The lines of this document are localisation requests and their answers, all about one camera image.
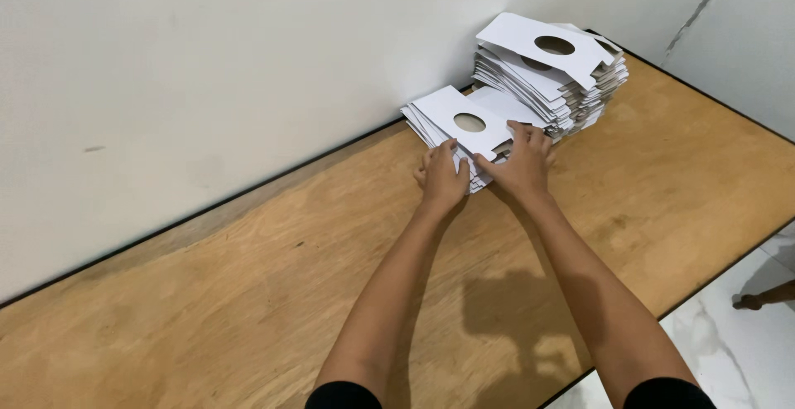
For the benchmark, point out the person's right hand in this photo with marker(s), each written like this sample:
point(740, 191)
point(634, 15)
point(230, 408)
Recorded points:
point(525, 170)

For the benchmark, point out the person's left hand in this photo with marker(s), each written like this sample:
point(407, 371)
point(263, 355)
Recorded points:
point(442, 180)

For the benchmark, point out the small stack of white card sleeves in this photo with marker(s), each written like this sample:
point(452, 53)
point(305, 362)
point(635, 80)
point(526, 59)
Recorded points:
point(444, 111)

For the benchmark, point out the tall pile of white card sleeves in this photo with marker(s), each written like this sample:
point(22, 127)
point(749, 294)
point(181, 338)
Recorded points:
point(559, 80)

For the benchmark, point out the black left shirt sleeve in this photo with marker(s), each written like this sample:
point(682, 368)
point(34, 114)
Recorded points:
point(343, 396)

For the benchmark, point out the black shirt sleeve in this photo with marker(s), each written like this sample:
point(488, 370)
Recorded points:
point(669, 394)
point(343, 396)

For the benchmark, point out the black right shirt sleeve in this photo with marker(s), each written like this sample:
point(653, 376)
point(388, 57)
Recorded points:
point(669, 394)

